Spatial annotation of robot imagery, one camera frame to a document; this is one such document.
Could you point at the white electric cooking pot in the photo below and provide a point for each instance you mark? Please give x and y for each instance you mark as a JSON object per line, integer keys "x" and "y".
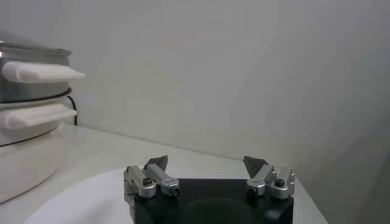
{"x": 30, "y": 164}

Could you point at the round glass pot lid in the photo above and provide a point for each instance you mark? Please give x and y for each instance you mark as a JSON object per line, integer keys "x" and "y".
{"x": 30, "y": 48}

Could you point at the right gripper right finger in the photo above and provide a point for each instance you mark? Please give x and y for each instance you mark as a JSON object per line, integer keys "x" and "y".
{"x": 263, "y": 176}

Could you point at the stainless steel steamer basket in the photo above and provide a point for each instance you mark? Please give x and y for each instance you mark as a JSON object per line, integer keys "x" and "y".
{"x": 30, "y": 91}

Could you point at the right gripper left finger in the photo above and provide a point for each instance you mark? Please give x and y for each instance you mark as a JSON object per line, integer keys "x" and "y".
{"x": 158, "y": 176}

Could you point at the white round plate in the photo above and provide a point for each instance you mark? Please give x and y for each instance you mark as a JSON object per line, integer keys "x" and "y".
{"x": 91, "y": 201}

